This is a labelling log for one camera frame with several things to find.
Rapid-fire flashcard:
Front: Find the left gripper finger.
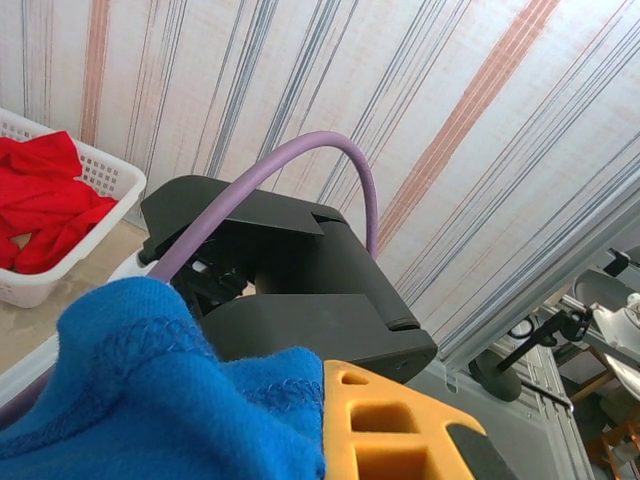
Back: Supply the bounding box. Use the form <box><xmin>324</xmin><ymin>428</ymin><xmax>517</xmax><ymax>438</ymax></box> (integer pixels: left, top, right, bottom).
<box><xmin>322</xmin><ymin>358</ymin><xmax>521</xmax><ymax>480</ymax></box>

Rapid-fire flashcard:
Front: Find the white plastic basket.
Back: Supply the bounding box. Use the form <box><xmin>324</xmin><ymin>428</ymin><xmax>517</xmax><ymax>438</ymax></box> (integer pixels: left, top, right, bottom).
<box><xmin>0</xmin><ymin>107</ymin><xmax>148</xmax><ymax>309</ymax></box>

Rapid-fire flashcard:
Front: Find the red cloth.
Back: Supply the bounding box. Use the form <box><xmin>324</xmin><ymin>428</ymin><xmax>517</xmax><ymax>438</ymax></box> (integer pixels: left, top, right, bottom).
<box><xmin>0</xmin><ymin>130</ymin><xmax>119</xmax><ymax>275</ymax></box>

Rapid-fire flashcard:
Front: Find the aluminium enclosure post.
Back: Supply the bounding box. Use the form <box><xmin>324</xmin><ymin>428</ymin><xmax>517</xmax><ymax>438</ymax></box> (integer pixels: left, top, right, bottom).
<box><xmin>437</xmin><ymin>194</ymin><xmax>640</xmax><ymax>374</ymax></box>

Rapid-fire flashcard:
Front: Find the blue t-shirt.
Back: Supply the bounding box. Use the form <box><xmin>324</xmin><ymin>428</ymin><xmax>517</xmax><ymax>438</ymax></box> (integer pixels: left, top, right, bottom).
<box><xmin>0</xmin><ymin>277</ymin><xmax>329</xmax><ymax>480</ymax></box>

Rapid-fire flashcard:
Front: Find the wooden stool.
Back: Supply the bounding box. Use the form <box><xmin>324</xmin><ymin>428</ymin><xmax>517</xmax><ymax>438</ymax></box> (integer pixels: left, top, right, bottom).
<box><xmin>569</xmin><ymin>359</ymin><xmax>640</xmax><ymax>480</ymax></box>

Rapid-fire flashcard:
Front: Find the black round stand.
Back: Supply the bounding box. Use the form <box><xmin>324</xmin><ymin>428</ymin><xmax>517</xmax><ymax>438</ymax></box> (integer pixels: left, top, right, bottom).
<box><xmin>469</xmin><ymin>319</ymin><xmax>559</xmax><ymax>404</ymax></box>

